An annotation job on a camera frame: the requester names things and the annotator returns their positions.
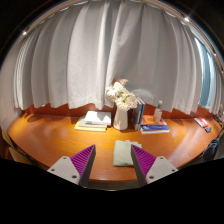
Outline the clear bottle with green cap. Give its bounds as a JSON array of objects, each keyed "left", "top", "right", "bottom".
[{"left": 153, "top": 100, "right": 164, "bottom": 123}]

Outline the white flower bouquet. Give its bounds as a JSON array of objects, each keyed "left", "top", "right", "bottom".
[{"left": 105, "top": 78, "right": 139, "bottom": 112}]

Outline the dark bag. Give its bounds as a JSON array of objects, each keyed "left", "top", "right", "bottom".
[{"left": 202, "top": 138, "right": 221, "bottom": 163}]

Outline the pale green striped towel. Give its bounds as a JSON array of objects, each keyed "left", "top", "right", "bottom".
[{"left": 112, "top": 139, "right": 143, "bottom": 168}]

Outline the dark upright book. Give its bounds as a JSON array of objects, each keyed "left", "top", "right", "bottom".
[{"left": 131, "top": 99, "right": 143, "bottom": 131}]

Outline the orange book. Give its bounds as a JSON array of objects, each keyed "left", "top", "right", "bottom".
[{"left": 141, "top": 114, "right": 167, "bottom": 127}]

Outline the white book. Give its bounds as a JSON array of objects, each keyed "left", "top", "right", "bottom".
[{"left": 84, "top": 110, "right": 113, "bottom": 127}]

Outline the blue flat book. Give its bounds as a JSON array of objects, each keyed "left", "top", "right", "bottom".
[{"left": 139, "top": 124, "right": 171, "bottom": 135}]

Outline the grey book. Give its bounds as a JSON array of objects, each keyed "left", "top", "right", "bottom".
[{"left": 78, "top": 117, "right": 108, "bottom": 129}]

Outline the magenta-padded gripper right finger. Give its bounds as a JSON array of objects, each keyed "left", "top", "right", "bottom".
[{"left": 129, "top": 144, "right": 179, "bottom": 187}]

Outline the tan chair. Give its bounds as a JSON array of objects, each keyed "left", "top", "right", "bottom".
[{"left": 0, "top": 128, "right": 33, "bottom": 165}]

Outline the white ceramic vase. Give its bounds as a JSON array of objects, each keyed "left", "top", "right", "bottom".
[{"left": 112, "top": 105, "right": 129, "bottom": 131}]

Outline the red and white packet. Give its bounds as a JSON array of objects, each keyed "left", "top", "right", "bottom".
[{"left": 193, "top": 117, "right": 210, "bottom": 128}]

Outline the blue upright book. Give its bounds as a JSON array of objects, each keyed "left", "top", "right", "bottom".
[{"left": 138, "top": 97, "right": 147, "bottom": 126}]

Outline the white curtain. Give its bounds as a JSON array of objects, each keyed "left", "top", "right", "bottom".
[{"left": 0, "top": 0, "right": 224, "bottom": 116}]

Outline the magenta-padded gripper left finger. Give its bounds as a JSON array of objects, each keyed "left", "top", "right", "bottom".
[{"left": 46, "top": 144, "right": 97, "bottom": 188}]

